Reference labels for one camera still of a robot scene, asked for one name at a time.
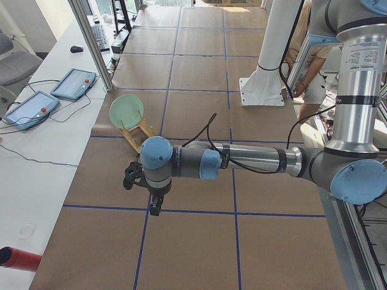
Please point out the grey office chair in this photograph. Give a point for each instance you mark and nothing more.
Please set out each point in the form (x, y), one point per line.
(17, 67)

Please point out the aluminium frame post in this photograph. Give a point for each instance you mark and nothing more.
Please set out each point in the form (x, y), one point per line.
(82, 19)

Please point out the black computer mouse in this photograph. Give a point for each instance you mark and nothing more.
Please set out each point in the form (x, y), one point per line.
(76, 49)

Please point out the aluminium frame rail right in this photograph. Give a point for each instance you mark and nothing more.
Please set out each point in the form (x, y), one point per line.
(359, 235)

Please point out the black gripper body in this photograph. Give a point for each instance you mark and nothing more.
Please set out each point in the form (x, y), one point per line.
(156, 192)

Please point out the black keyboard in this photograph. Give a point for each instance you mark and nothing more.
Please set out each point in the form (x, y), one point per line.
(100, 36)

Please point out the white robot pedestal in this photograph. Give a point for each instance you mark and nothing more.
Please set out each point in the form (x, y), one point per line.
(263, 87)

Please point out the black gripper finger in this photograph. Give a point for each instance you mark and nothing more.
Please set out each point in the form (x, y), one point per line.
(153, 210)
(158, 208)

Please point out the blue teach pendant far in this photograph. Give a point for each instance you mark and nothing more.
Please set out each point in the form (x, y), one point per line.
(74, 84)

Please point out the red cylinder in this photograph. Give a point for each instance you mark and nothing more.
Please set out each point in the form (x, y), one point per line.
(19, 259)

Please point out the blue teach pendant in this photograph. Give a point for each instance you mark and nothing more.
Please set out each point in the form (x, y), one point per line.
(74, 84)
(32, 110)

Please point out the wooden dish rack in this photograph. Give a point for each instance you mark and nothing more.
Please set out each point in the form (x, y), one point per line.
(138, 133)

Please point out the blue teach pendant near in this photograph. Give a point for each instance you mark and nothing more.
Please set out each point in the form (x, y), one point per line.
(32, 110)

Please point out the person in beige shorts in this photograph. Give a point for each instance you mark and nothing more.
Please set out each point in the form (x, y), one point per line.
(311, 84)

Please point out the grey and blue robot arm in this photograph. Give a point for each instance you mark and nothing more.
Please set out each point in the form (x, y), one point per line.
(347, 166)

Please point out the light green plate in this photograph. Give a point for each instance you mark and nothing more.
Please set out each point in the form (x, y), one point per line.
(126, 111)

